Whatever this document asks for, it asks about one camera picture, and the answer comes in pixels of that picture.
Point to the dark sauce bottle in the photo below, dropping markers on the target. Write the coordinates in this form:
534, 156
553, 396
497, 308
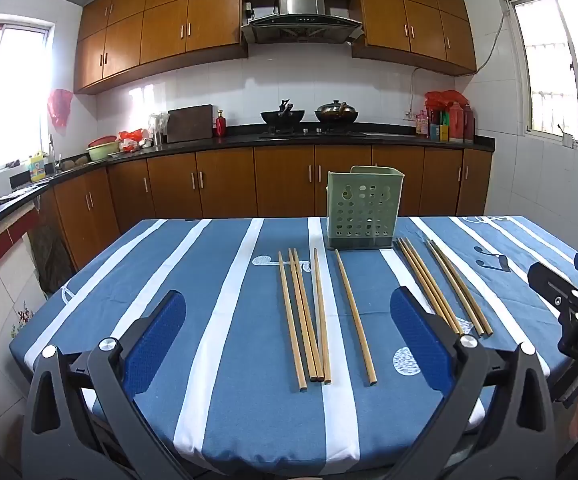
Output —
468, 124

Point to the wok with lid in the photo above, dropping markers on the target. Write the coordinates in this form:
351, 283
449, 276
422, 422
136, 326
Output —
336, 114

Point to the black kitchen countertop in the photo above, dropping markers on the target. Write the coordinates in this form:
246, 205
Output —
239, 139

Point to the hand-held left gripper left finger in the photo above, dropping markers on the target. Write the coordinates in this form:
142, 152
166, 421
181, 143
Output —
155, 340

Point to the red sauce bottle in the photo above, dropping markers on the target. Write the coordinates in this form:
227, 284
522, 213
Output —
456, 122

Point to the group of wooden chopsticks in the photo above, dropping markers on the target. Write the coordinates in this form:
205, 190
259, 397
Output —
354, 315

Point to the grey rag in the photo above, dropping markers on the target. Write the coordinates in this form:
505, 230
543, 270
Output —
14, 195

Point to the steel range hood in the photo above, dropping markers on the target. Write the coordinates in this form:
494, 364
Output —
299, 15

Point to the dark cloth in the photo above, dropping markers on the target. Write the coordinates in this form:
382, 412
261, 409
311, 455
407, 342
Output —
51, 260

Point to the green perforated chopstick holder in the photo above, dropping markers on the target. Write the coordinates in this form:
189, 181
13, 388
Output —
364, 210

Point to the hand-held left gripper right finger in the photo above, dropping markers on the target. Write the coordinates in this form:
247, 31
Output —
419, 340

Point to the blue box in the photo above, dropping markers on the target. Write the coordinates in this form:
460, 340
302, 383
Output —
434, 131

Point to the white object on windowsill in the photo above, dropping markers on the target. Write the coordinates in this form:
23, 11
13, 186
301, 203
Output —
567, 139

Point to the black wok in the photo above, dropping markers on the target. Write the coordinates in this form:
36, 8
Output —
282, 117

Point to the gas stove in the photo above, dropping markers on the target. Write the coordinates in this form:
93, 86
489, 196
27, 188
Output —
314, 133

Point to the red plastic bag on wall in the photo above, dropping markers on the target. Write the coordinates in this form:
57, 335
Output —
60, 107

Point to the red bag over condiments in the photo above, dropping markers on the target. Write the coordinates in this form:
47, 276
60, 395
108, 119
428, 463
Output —
444, 99

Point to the yellow box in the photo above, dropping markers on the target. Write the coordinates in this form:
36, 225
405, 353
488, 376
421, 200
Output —
444, 132

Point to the blue white striped tablecloth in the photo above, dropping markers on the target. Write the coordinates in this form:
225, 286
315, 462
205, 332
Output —
249, 320

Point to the window beside condiments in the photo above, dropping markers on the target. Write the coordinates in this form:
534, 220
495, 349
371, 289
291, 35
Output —
549, 60

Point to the metal faucet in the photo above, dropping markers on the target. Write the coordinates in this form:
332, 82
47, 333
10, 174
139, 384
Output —
54, 155

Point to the red white plastic bag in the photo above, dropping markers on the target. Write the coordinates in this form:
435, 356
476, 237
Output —
130, 141

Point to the dark wooden cutting board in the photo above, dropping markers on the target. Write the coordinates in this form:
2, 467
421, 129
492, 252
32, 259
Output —
189, 124

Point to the window beside sink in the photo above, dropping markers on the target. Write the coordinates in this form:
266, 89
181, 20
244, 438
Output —
14, 95

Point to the glass jars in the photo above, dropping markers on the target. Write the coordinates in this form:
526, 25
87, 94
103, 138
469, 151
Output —
158, 130

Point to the wooden base cabinets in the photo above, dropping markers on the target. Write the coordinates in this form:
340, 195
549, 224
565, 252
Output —
229, 185

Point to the yellow detergent bottle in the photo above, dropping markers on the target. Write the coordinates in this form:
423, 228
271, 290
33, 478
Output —
37, 169

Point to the wooden wall cabinets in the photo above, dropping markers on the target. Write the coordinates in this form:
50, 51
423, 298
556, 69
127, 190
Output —
209, 20

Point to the green basin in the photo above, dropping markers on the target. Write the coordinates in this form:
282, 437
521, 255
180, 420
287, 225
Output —
103, 152

